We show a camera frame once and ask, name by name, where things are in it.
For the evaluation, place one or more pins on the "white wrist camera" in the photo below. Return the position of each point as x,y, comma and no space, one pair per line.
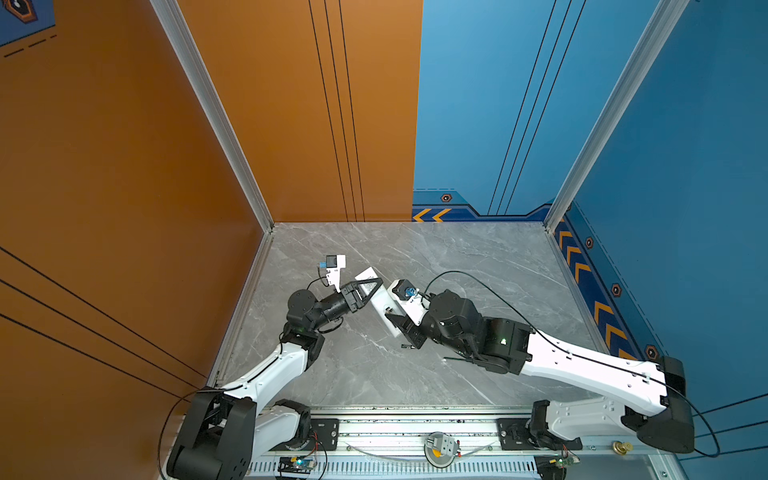
408,300
329,271

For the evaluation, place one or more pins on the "right small circuit board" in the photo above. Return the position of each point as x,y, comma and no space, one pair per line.
565,460

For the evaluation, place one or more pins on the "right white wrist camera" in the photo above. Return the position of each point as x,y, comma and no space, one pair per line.
408,300

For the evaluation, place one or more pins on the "round grey power socket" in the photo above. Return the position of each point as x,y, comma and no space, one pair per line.
441,449

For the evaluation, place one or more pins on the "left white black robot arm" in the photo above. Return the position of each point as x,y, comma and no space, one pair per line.
225,429

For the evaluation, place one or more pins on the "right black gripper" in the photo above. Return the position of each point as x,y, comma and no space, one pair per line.
408,328

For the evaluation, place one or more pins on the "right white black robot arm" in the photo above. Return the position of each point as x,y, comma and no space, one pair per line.
646,398

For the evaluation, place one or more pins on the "brass knob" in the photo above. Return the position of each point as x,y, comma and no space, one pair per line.
622,448

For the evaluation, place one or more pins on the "white remote control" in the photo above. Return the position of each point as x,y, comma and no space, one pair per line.
389,304

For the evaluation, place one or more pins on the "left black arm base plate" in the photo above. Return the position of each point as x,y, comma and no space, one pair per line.
324,430

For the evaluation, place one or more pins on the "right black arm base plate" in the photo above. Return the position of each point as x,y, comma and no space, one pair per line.
524,434

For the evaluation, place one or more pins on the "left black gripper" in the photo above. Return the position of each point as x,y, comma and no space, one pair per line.
349,294

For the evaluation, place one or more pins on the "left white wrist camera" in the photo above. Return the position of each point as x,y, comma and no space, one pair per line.
329,271

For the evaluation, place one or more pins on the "green circuit board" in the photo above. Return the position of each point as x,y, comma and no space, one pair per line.
296,467

